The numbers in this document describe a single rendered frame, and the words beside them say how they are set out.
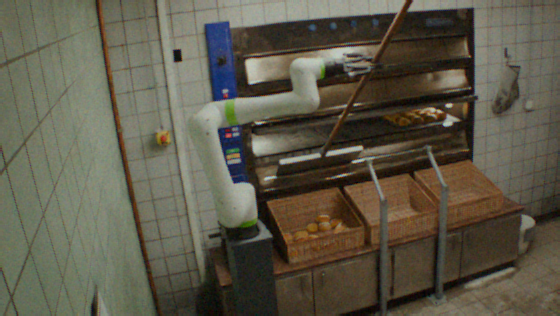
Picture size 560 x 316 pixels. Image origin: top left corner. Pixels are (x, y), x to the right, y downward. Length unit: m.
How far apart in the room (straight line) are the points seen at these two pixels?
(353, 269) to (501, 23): 2.31
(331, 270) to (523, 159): 2.22
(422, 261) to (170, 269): 1.85
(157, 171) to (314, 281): 1.29
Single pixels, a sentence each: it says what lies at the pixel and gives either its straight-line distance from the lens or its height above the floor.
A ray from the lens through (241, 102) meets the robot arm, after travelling 2.17.
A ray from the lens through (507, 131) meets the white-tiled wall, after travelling 4.53.
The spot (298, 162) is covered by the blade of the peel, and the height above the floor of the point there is 1.27.
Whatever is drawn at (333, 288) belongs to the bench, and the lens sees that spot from 3.48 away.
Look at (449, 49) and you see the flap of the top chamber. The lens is 3.99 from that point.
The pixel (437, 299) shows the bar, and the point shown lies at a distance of 3.94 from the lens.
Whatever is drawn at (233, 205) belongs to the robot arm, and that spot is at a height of 1.44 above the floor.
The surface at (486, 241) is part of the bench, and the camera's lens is 4.03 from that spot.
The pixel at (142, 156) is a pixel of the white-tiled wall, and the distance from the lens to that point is 3.39.
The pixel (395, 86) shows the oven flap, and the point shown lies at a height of 1.55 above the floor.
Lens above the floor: 2.31
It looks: 19 degrees down
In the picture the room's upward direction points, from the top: 6 degrees counter-clockwise
